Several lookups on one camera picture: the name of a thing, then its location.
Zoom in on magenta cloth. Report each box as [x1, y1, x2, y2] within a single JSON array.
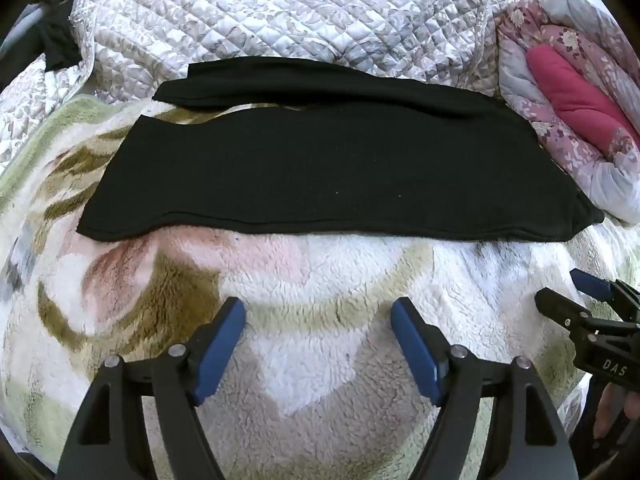
[[525, 44, 640, 157]]

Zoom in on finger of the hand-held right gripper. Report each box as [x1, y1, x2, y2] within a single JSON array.
[[534, 287, 640, 348], [570, 268, 640, 322]]

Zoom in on pink floral comforter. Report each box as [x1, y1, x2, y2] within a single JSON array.
[[492, 0, 640, 226]]

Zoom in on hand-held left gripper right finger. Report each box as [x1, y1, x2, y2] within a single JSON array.
[[390, 297, 581, 480]]

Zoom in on quilted floral bedspread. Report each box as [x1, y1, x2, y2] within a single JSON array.
[[0, 0, 506, 166]]

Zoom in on floral fleece blanket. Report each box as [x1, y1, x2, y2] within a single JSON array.
[[0, 92, 640, 480]]

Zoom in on black pants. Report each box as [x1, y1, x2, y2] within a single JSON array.
[[76, 57, 606, 243]]

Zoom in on person's right hand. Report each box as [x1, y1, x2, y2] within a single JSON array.
[[594, 382, 640, 437]]

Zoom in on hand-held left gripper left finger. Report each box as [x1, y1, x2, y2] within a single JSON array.
[[56, 296, 247, 480]]

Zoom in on black garment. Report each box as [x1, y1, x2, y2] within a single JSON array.
[[27, 7, 83, 72]]

